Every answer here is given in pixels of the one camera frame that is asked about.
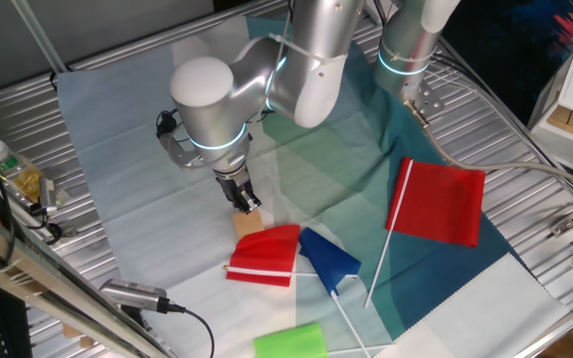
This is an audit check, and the black cable strap bundle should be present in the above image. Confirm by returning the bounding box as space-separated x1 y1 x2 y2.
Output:
155 109 178 139

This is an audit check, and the black base cable bundle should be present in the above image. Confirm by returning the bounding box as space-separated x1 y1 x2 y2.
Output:
433 37 573 203

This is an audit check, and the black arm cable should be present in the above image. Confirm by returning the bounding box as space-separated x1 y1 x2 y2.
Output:
246 111 276 125

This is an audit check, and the black looped cable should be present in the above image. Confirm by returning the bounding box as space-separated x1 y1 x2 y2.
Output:
25 202 65 246

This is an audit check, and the teal and white tablecloth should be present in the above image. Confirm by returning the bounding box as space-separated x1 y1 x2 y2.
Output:
56 4 571 358

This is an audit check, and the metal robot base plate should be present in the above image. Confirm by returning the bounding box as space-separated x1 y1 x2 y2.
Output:
399 79 446 116

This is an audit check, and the grey hose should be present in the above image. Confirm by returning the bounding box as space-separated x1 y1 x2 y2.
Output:
404 98 573 200

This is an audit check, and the blue flag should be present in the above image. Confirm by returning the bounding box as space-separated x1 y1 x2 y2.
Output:
297 227 372 358

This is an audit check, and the thin aluminium strut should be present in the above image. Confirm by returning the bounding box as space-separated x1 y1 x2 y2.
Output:
10 0 69 76

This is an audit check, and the large red flag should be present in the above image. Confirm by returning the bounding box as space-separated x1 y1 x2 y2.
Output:
364 156 486 309

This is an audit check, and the green flag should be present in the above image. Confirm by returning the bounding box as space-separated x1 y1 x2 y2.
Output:
253 322 395 358

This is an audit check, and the black camera cable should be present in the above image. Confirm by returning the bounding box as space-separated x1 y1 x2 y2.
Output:
166 301 216 358

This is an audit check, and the grey metal clamp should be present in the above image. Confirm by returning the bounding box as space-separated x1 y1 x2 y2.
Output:
37 176 60 215

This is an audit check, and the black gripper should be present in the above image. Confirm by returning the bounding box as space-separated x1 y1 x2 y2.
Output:
215 171 263 215

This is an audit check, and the silver camera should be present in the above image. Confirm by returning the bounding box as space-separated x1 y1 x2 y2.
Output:
98 277 171 314

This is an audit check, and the small folded red flag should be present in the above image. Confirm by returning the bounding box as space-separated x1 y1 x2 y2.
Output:
223 223 360 288

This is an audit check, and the aluminium frame bar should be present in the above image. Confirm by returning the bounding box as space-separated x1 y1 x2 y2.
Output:
0 198 178 358

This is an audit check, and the yellow liquid bottle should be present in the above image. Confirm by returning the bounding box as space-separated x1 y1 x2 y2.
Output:
0 138 44 204

